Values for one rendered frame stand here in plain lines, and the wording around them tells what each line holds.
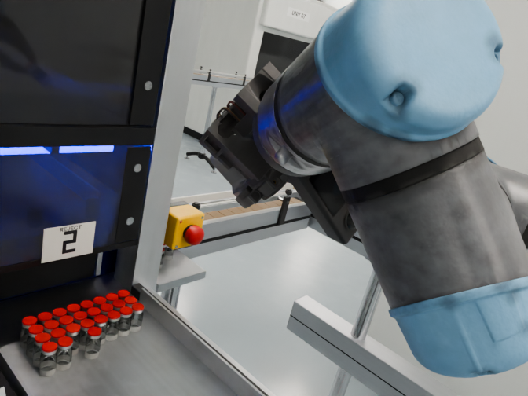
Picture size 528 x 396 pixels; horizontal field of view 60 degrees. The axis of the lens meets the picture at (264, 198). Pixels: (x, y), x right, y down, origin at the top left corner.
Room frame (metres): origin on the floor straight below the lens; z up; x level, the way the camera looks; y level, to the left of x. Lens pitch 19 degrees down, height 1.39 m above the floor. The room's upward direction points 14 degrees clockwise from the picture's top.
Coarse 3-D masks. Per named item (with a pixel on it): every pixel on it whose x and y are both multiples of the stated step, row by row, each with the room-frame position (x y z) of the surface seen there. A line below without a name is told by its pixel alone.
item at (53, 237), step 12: (48, 228) 0.62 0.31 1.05; (60, 228) 0.63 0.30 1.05; (72, 228) 0.65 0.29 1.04; (84, 228) 0.66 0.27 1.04; (48, 240) 0.62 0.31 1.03; (60, 240) 0.63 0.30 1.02; (84, 240) 0.67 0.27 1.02; (48, 252) 0.62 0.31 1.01; (60, 252) 0.63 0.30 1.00; (72, 252) 0.65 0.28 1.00; (84, 252) 0.67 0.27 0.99
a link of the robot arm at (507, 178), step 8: (496, 168) 0.33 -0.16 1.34; (504, 168) 0.34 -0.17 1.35; (496, 176) 0.32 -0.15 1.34; (504, 176) 0.32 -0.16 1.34; (512, 176) 0.32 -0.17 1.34; (520, 176) 0.33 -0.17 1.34; (504, 184) 0.32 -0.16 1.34; (512, 184) 0.32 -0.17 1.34; (520, 184) 0.32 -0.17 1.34; (512, 192) 0.31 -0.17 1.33; (520, 192) 0.31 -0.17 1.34; (512, 200) 0.31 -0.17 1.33; (520, 200) 0.31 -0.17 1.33; (512, 208) 0.30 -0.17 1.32; (520, 208) 0.30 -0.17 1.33; (520, 216) 0.30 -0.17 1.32; (520, 224) 0.30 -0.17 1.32; (520, 232) 0.30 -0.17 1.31
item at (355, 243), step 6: (300, 198) 1.46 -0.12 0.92; (312, 216) 1.42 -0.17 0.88; (312, 222) 1.42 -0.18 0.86; (312, 228) 1.41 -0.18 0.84; (318, 228) 1.40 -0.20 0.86; (324, 234) 1.38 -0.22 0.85; (354, 234) 1.32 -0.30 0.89; (354, 240) 1.31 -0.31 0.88; (360, 240) 1.30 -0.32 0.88; (348, 246) 1.32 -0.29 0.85; (354, 246) 1.31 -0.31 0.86; (360, 246) 1.30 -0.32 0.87; (360, 252) 1.30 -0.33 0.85
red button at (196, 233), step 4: (192, 228) 0.82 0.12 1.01; (196, 228) 0.82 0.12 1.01; (200, 228) 0.83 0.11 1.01; (188, 232) 0.82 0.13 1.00; (192, 232) 0.81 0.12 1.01; (196, 232) 0.82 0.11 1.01; (200, 232) 0.83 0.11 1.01; (188, 236) 0.81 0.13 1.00; (192, 236) 0.81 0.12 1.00; (196, 236) 0.82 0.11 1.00; (200, 236) 0.83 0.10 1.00; (188, 240) 0.81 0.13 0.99; (192, 240) 0.81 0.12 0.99; (196, 240) 0.82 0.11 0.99; (200, 240) 0.83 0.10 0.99; (192, 244) 0.82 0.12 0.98; (196, 244) 0.82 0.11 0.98
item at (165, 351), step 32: (160, 320) 0.68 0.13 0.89; (0, 352) 0.49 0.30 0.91; (128, 352) 0.59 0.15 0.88; (160, 352) 0.61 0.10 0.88; (192, 352) 0.63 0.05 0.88; (32, 384) 0.49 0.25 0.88; (64, 384) 0.50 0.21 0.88; (96, 384) 0.51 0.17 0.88; (128, 384) 0.53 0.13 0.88; (160, 384) 0.54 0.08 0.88; (192, 384) 0.56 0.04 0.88; (224, 384) 0.57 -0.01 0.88
